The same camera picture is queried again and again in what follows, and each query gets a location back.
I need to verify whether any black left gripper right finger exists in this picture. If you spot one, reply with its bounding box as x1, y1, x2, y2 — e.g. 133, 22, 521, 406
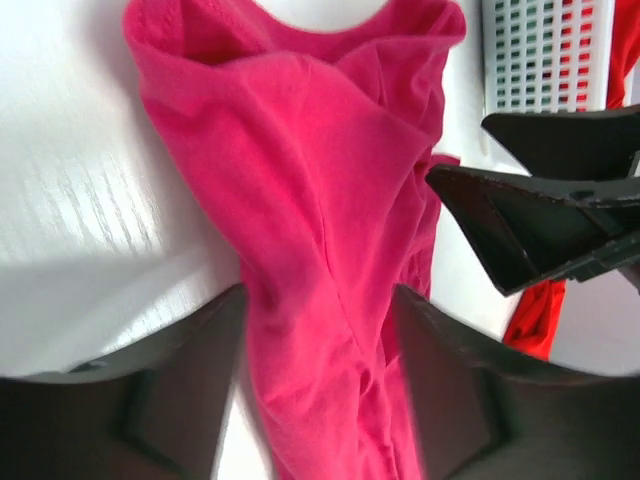
392, 285, 639, 479

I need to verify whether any white plastic laundry basket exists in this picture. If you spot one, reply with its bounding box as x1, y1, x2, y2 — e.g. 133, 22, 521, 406
482, 0, 636, 113

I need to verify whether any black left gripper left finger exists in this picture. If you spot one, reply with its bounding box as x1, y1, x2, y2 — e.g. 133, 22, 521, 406
1, 284, 247, 479

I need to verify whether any pink t shirt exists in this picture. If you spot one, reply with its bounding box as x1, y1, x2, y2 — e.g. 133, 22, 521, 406
123, 1, 465, 479

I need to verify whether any red crumpled t shirt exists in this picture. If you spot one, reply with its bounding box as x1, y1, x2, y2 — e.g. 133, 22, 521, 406
606, 0, 640, 109

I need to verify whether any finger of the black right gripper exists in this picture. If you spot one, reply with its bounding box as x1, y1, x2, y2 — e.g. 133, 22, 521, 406
481, 105, 639, 181
426, 156, 639, 296

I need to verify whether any folded red t shirt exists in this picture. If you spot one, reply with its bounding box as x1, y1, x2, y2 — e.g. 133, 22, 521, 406
502, 280, 566, 362

